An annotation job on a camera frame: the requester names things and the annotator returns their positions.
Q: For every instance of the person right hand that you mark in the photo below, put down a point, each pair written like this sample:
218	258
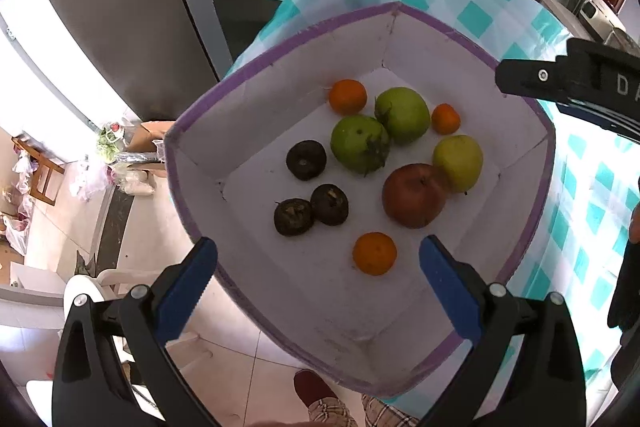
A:
624	307

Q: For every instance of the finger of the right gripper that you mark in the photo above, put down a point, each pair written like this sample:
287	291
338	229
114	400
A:
533	79
603	118

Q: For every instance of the purple storage box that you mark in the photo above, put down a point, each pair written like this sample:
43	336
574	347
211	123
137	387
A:
225	158

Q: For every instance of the wooden stool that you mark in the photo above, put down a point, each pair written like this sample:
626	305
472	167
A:
42	168

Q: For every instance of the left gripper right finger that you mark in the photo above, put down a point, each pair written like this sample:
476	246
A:
547	385

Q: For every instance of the teal white checkered tablecloth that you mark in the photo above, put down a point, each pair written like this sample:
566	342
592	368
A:
579	245

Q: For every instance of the red apple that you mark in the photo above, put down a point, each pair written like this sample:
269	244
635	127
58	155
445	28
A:
414	195

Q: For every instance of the person foot in slipper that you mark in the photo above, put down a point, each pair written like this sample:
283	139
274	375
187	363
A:
311	388

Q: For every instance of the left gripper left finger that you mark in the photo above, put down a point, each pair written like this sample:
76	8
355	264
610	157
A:
90	388

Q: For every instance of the orange tangerine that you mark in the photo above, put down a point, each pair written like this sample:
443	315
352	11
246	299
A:
445	119
374	253
348	97

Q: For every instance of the yellow green apple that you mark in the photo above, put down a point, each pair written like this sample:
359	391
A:
461	159

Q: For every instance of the cardboard box on floor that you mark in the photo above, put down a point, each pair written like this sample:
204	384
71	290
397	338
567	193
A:
146	134

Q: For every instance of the dark passion fruit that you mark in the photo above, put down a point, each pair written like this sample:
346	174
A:
306	160
293	217
329	204

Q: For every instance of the white microwave oven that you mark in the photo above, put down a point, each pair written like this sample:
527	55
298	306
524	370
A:
599	19

